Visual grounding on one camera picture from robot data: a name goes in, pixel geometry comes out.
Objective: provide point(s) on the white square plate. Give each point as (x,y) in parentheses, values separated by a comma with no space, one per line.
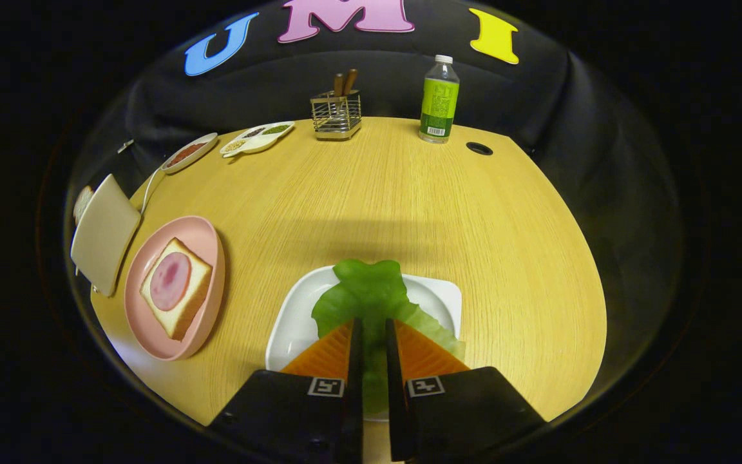
(294,322)

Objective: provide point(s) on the white bread slice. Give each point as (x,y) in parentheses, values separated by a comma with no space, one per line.
(82,203)

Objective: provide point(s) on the white divided spice dish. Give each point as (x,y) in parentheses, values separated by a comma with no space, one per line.
(261,142)

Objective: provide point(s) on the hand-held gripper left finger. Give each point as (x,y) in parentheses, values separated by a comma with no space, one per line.
(355,386)

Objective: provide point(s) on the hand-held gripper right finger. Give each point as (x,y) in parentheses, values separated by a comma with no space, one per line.
(393,386)

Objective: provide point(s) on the pink round plate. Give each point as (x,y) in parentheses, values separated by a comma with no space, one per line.
(152,335)

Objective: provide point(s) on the green lettuce leaf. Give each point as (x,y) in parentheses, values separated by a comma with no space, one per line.
(371,296)

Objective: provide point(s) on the beige round plate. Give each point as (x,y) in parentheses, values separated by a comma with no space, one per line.
(211,140)

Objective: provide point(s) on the thick toast slice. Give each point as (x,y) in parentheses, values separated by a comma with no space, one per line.
(184,320)

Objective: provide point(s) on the white clip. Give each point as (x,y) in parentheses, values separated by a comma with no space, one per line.
(125,146)

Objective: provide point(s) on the white toaster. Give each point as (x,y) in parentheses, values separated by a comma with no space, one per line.
(104,235)

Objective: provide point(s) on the black backdrop cloth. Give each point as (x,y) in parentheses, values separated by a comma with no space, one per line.
(538,96)

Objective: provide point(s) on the pink ham slice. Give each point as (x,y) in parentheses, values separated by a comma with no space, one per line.
(170,281)

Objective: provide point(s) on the red meat steak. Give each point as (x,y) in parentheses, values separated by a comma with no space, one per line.
(185,153)

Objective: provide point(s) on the green label drink bottle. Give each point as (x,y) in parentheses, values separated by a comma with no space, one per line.
(438,109)

